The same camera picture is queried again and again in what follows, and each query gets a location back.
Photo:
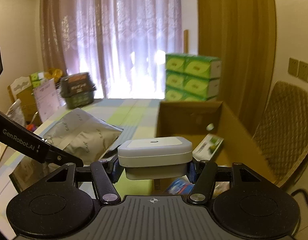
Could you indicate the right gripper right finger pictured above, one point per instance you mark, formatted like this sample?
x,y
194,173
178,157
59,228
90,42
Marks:
x,y
202,175

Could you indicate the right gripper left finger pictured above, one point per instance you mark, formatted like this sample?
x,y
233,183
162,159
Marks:
x,y
104,175

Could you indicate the green white medicine box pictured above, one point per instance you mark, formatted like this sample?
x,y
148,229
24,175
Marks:
x,y
208,147

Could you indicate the white power adapter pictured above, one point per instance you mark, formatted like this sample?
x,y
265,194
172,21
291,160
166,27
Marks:
x,y
156,158

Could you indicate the silver foil bag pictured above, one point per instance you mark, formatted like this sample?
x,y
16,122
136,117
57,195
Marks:
x,y
77,133

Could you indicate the clear plastic bag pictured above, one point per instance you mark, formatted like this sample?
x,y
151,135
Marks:
x,y
15,113

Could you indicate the white carved chair back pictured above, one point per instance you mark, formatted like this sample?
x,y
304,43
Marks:
x,y
21,85

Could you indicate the yellow plastic bag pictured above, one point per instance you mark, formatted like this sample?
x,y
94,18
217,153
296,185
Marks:
x,y
54,73

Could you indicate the dark green food container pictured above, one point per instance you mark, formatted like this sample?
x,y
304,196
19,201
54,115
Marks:
x,y
77,90

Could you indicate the checkered tablecloth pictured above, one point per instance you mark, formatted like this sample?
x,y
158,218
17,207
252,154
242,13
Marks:
x,y
136,117

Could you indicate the quilted brown chair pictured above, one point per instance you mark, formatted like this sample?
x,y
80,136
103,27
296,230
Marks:
x,y
282,134

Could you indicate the green tissue box stack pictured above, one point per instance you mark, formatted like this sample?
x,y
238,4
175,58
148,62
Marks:
x,y
192,77

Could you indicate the sheer pink curtain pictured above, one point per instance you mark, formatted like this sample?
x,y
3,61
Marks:
x,y
121,43

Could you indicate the wooden door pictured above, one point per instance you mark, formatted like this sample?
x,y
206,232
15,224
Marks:
x,y
242,33

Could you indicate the wall socket pair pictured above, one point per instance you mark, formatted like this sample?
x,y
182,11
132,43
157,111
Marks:
x,y
298,69

